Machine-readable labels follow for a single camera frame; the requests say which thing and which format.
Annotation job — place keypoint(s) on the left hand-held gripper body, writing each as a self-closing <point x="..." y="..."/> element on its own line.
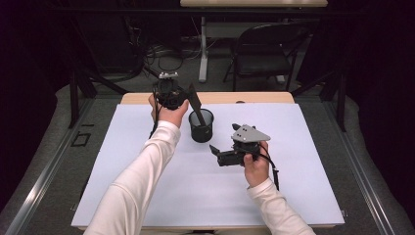
<point x="169" y="93"/>

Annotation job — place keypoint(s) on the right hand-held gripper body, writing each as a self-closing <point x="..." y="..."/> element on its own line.
<point x="249" y="134"/>

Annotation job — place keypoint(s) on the dark brown comb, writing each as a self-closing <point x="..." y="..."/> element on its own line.
<point x="195" y="103"/>

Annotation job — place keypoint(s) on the black mesh pen holder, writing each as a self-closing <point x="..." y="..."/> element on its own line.
<point x="200" y="134"/>

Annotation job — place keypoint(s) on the person's left hand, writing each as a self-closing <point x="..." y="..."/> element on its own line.
<point x="169" y="116"/>

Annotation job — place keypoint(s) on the person's right hand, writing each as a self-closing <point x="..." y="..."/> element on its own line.
<point x="257" y="169"/>

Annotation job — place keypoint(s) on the white table sheet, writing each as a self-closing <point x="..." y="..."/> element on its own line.
<point x="202" y="196"/>

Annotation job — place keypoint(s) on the black folding chair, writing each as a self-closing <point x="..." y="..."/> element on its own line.
<point x="264" y="63"/>

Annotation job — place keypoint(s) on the black metal stand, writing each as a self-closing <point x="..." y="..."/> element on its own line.
<point x="341" y="104"/>
<point x="74" y="98"/>

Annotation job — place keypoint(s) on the desk with white legs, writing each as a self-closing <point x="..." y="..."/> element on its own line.
<point x="253" y="3"/>

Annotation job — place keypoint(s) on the metal floor rail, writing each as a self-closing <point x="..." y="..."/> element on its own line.
<point x="368" y="186"/>
<point x="36" y="192"/>

